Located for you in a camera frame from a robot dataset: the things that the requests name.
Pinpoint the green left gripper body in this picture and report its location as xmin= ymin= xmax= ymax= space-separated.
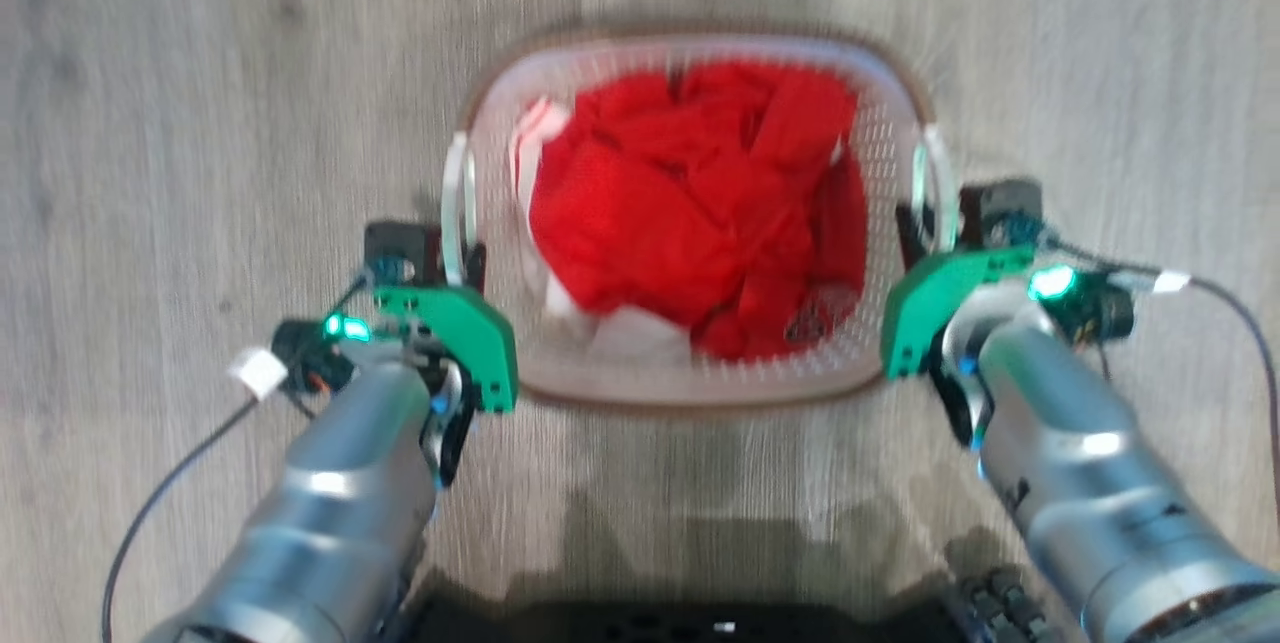
xmin=372 ymin=281 xmax=520 ymax=415

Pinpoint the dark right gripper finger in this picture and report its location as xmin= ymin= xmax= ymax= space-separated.
xmin=958 ymin=179 xmax=1045 ymax=248
xmin=895 ymin=202 xmax=938 ymax=272

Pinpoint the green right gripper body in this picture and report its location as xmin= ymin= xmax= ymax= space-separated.
xmin=879 ymin=244 xmax=1038 ymax=380

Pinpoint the white laundry basket brown rim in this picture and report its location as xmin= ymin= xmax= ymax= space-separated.
xmin=442 ymin=22 xmax=962 ymax=412

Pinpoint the white garment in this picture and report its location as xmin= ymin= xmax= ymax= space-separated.
xmin=509 ymin=97 xmax=693 ymax=368

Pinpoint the red garment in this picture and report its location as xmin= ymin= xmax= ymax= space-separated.
xmin=527 ymin=62 xmax=870 ymax=363

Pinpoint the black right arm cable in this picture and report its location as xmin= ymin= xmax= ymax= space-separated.
xmin=1040 ymin=235 xmax=1280 ymax=528

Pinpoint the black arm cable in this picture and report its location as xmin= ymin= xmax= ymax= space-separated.
xmin=1040 ymin=235 xmax=1280 ymax=528
xmin=100 ymin=347 xmax=293 ymax=643

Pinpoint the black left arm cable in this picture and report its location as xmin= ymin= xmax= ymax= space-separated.
xmin=100 ymin=347 xmax=293 ymax=643

